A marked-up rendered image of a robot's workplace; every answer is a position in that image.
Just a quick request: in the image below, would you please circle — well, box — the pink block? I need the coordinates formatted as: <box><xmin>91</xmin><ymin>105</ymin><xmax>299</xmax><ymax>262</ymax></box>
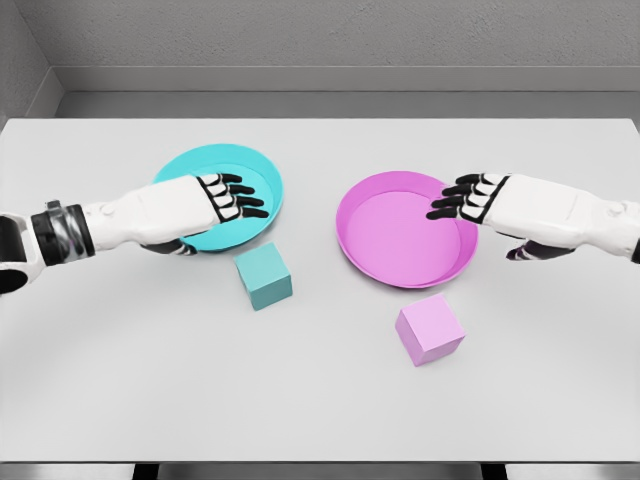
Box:
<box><xmin>394</xmin><ymin>293</ymin><xmax>467</xmax><ymax>369</ymax></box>

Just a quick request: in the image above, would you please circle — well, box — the teal block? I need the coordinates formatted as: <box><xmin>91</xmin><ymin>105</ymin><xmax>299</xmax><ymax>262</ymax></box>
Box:
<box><xmin>233</xmin><ymin>241</ymin><xmax>293</xmax><ymax>312</ymax></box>

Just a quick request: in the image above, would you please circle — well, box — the cyan plate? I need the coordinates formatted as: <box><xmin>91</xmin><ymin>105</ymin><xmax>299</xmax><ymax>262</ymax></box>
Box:
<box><xmin>151</xmin><ymin>144</ymin><xmax>286</xmax><ymax>253</ymax></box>

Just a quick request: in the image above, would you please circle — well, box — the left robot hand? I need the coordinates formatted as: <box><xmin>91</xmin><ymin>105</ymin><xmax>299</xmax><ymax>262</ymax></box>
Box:
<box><xmin>122</xmin><ymin>172</ymin><xmax>271</xmax><ymax>258</ymax></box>

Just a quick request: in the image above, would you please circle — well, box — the pink plate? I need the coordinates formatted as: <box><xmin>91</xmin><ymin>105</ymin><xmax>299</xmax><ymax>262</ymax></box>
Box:
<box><xmin>335</xmin><ymin>170</ymin><xmax>480</xmax><ymax>290</ymax></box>

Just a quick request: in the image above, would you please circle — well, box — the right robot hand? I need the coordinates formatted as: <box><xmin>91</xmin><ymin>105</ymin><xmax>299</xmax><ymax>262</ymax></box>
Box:
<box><xmin>425</xmin><ymin>172</ymin><xmax>577</xmax><ymax>262</ymax></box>

